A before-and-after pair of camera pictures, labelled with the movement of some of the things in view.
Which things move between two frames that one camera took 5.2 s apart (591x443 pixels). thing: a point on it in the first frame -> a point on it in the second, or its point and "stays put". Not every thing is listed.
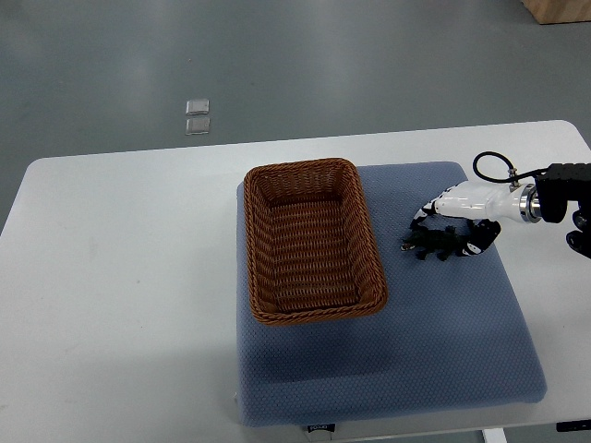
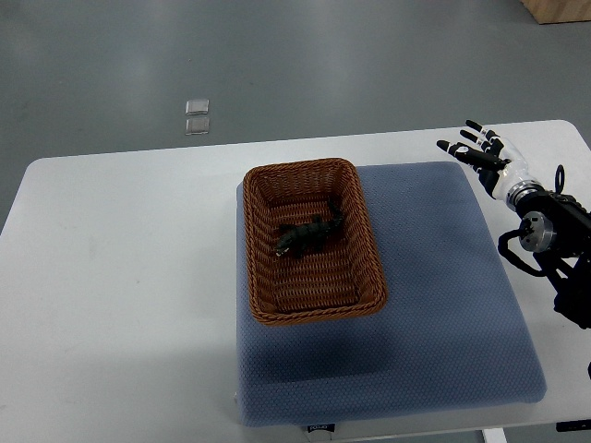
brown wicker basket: x=311 y=245 stays put
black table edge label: x=321 y=426 stays put
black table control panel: x=573 y=425 stays put
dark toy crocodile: x=442 y=243 -> x=309 y=236
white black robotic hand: x=484 y=204 -> x=503 y=172
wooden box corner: x=559 y=11 stays put
